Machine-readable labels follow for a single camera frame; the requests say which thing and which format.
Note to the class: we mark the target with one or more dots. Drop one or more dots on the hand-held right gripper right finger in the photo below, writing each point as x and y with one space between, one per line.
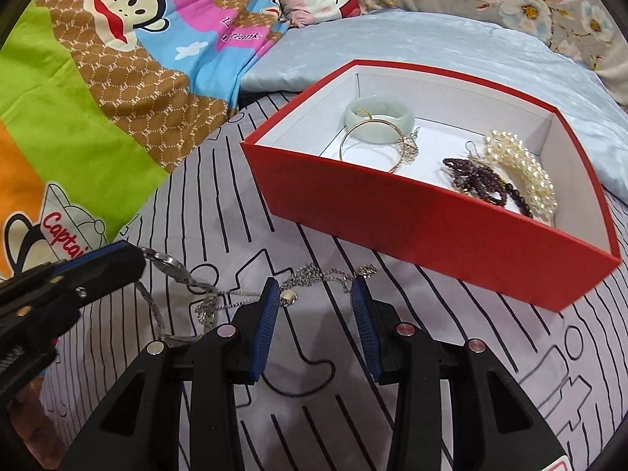
365 328

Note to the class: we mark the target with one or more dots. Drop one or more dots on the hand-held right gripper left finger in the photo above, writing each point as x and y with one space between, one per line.
265 328

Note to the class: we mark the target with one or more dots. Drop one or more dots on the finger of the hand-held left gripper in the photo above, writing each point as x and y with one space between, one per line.
108 274
93 254

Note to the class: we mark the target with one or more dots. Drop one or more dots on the silver wrist watch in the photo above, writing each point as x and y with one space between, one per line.
171 267

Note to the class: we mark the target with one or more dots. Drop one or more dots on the red cardboard box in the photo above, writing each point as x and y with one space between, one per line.
392 216

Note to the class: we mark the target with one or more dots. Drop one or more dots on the silver flower earrings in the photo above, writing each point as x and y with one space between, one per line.
409 154

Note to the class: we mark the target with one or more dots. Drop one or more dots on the gold bangle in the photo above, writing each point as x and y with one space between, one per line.
341 147

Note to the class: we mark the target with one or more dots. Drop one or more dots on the person's left hand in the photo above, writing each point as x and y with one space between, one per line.
32 417

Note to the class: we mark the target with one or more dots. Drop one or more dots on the grey line-patterned bed sheet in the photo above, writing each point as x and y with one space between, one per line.
490 353

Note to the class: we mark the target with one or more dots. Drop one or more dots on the colourful cartoon monkey blanket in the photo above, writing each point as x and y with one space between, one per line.
98 108

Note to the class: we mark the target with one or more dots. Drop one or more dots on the pale green jade bangle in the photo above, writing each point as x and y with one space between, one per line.
353 115

